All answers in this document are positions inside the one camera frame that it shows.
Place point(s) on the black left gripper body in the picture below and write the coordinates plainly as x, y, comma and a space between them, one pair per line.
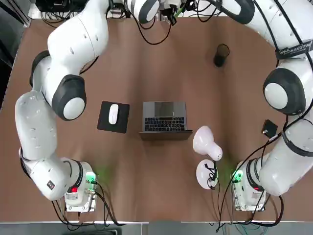
170, 11

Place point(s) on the green pen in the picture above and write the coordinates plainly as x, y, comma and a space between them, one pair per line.
175, 13

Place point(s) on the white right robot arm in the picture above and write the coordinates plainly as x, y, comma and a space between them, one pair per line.
278, 171

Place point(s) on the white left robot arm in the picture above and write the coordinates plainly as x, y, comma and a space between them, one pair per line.
34, 127

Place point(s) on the black mesh pen holder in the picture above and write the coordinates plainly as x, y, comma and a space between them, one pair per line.
220, 58

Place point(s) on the grey laptop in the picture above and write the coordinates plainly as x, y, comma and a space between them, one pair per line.
149, 112

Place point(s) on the black electronics box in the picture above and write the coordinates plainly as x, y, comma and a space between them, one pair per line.
53, 5

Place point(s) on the white computer mouse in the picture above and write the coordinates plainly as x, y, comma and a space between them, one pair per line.
113, 114

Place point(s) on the black mouse pad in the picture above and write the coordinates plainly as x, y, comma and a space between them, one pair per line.
102, 122

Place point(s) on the white desk lamp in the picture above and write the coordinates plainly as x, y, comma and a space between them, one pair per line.
203, 139

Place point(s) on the small black box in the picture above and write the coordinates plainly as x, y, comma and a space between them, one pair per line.
270, 126

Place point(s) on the aluminium post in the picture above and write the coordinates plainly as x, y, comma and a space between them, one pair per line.
160, 18

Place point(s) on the aluminium frame rail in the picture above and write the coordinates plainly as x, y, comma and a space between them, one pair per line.
25, 17

